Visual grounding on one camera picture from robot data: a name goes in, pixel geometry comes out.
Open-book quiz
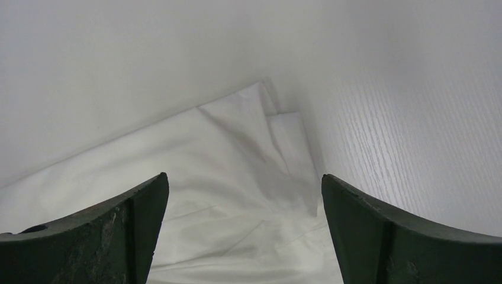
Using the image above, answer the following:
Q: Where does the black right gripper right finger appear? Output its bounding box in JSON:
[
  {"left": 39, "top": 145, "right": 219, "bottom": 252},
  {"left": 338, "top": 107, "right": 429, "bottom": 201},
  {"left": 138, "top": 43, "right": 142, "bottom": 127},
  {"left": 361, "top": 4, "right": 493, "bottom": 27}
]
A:
[{"left": 321, "top": 174, "right": 501, "bottom": 283}]

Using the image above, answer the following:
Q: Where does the white t shirt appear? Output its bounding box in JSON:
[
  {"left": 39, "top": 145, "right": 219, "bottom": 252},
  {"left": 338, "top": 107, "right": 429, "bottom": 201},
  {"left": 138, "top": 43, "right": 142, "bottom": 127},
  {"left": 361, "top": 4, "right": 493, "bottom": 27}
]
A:
[{"left": 1, "top": 83, "right": 342, "bottom": 283}]

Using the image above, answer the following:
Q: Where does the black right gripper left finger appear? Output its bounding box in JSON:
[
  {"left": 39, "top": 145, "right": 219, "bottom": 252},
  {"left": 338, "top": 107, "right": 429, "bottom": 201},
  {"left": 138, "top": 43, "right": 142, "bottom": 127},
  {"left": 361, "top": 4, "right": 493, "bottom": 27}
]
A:
[{"left": 1, "top": 173, "right": 169, "bottom": 283}]

